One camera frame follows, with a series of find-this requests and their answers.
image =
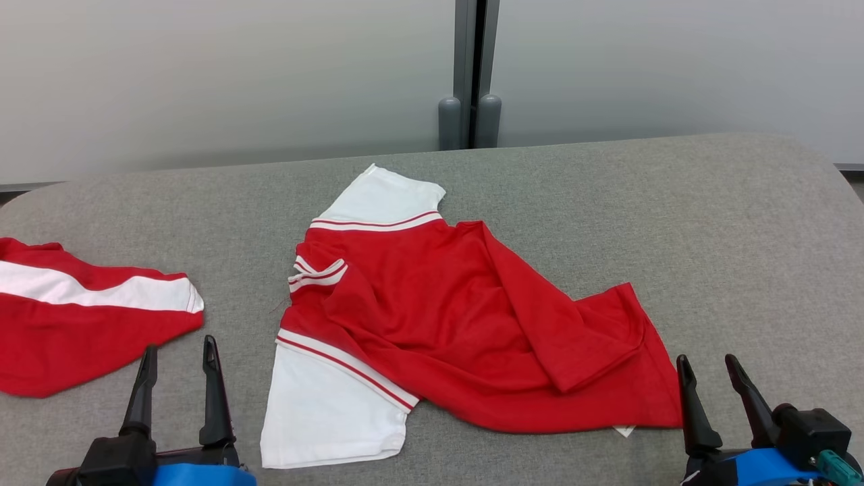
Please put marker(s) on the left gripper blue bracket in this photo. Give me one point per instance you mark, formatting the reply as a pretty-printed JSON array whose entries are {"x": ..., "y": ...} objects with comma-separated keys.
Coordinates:
[{"x": 202, "y": 472}]

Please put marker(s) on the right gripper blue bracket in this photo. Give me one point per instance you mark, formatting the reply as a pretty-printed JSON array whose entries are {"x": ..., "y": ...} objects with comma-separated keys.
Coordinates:
[{"x": 742, "y": 469}]

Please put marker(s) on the red white-striped shorts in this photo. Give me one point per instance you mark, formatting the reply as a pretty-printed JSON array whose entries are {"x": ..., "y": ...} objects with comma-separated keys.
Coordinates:
[{"x": 67, "y": 337}]

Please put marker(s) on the red white-sleeved jersey shirt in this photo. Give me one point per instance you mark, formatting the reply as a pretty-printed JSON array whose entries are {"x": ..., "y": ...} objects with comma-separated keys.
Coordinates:
[{"x": 439, "y": 310}]

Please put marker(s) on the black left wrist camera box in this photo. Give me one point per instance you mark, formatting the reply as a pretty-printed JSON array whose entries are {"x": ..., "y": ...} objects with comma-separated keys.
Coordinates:
[{"x": 118, "y": 462}]

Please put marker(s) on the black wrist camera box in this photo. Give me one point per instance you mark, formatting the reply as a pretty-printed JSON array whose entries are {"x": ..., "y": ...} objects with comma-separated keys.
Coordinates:
[
  {"x": 813, "y": 432},
  {"x": 118, "y": 462}
]

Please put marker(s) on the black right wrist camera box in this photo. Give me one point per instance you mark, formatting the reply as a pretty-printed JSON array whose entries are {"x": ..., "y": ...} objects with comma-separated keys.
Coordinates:
[{"x": 813, "y": 432}]

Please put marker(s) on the grey partition post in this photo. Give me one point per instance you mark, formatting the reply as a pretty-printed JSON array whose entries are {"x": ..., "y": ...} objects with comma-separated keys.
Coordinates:
[{"x": 469, "y": 67}]

